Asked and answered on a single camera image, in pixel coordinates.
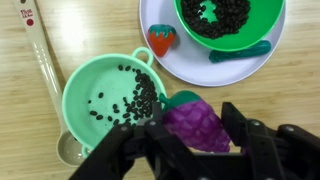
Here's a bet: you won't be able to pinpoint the dark green toy vegetable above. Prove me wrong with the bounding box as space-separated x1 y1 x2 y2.
208 40 272 63

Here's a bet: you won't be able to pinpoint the beige measuring spoon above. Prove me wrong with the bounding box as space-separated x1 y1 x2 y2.
13 0 83 167

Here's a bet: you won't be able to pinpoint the bright green bowl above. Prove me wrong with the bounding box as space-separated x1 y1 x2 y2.
173 0 285 52

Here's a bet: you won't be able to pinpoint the purple toy grape bunch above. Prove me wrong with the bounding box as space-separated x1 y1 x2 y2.
159 90 230 153

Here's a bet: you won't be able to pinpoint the coffee beans in light bowl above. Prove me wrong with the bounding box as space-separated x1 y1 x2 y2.
88 65 160 128

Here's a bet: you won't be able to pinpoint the red toy strawberry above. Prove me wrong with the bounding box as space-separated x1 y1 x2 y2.
148 24 176 57

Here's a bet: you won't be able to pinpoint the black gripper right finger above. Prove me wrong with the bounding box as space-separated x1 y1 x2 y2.
221 102 248 147

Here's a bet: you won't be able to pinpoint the coffee beans in green bowl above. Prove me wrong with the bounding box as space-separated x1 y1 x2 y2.
180 0 251 39

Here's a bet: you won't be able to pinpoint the white round plate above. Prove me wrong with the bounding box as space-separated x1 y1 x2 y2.
139 0 286 87

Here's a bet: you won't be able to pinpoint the light green bowl with handles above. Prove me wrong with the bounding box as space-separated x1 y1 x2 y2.
62 47 166 158

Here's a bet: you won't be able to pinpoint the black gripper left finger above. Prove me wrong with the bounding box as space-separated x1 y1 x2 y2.
151 102 162 125

